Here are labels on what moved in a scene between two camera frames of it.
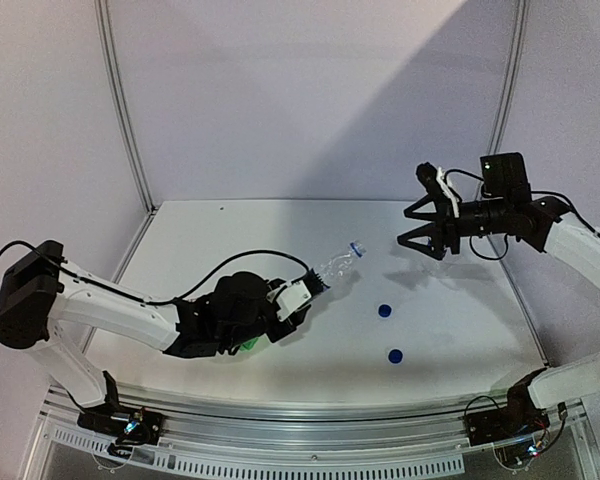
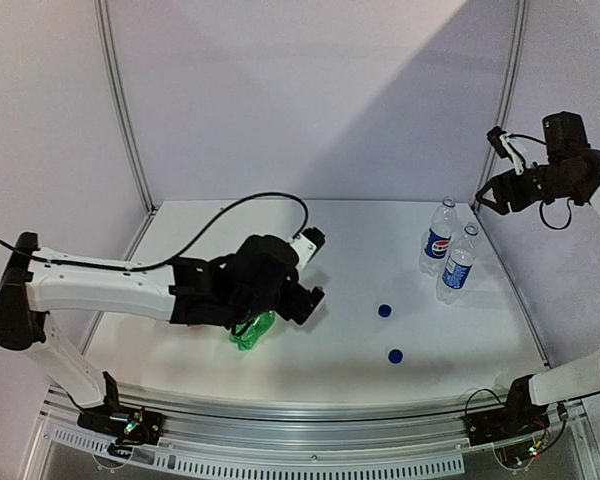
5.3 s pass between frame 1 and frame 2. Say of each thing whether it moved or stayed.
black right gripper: moved
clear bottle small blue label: moved
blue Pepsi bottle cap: stayed
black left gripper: moved
